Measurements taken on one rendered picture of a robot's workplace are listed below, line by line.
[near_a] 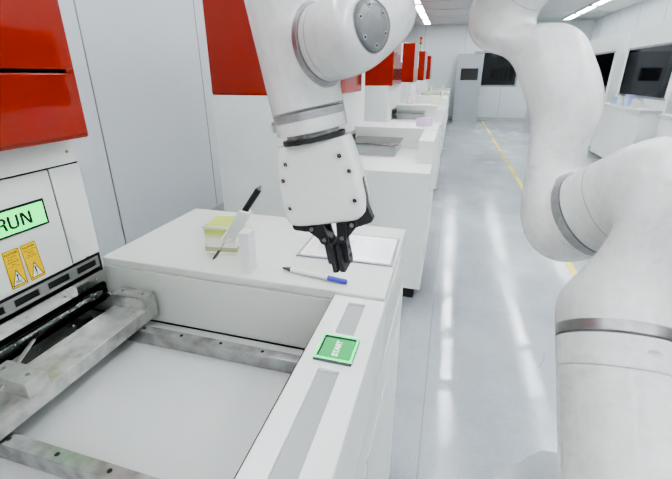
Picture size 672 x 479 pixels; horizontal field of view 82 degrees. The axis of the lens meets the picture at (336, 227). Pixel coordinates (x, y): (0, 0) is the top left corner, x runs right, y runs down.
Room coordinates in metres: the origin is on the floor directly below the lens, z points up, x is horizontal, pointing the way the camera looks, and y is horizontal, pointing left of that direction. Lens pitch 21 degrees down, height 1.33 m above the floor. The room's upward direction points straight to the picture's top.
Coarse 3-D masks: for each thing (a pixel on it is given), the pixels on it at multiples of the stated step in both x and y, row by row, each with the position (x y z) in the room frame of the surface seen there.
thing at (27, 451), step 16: (0, 448) 0.40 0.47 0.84; (16, 448) 0.39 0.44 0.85; (32, 448) 0.39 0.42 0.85; (48, 448) 0.39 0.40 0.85; (32, 464) 0.38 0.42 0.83; (48, 464) 0.37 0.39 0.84; (64, 464) 0.37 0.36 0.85; (80, 464) 0.37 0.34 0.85; (96, 464) 0.37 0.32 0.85; (112, 464) 0.37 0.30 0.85
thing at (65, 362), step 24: (120, 312) 0.68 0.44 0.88; (144, 312) 0.68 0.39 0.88; (72, 336) 0.60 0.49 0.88; (96, 336) 0.60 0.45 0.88; (120, 336) 0.62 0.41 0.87; (48, 360) 0.53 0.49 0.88; (72, 360) 0.53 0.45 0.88; (96, 360) 0.56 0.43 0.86; (0, 408) 0.43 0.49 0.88; (24, 408) 0.44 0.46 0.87; (0, 432) 0.40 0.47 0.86
